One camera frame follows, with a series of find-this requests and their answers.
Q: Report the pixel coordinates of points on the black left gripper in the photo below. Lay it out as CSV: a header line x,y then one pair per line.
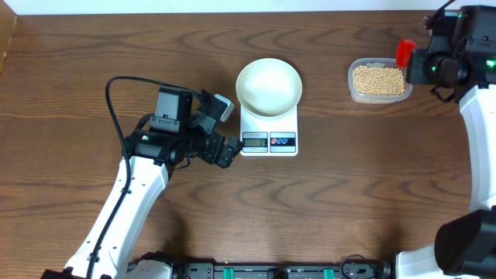
x,y
210,155

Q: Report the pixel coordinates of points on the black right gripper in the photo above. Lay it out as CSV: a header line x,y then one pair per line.
x,y
415,75

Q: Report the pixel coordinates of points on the red plastic measuring scoop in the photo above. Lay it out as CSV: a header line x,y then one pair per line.
x,y
404,52

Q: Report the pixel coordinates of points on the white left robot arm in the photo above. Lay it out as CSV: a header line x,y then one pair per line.
x,y
149,159

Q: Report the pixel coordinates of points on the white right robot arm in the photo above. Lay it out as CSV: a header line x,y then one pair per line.
x,y
465,247

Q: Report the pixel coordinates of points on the white digital kitchen scale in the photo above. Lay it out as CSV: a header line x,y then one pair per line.
x,y
269,136

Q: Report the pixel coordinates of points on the cream plastic bowl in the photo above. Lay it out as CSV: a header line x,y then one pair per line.
x,y
269,87

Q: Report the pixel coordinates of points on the clear container of soybeans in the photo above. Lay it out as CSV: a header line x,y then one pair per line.
x,y
377,81

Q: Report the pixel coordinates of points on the brown cardboard side panel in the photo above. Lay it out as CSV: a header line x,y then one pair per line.
x,y
8,20

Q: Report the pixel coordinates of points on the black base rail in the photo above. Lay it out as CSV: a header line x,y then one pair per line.
x,y
352,269

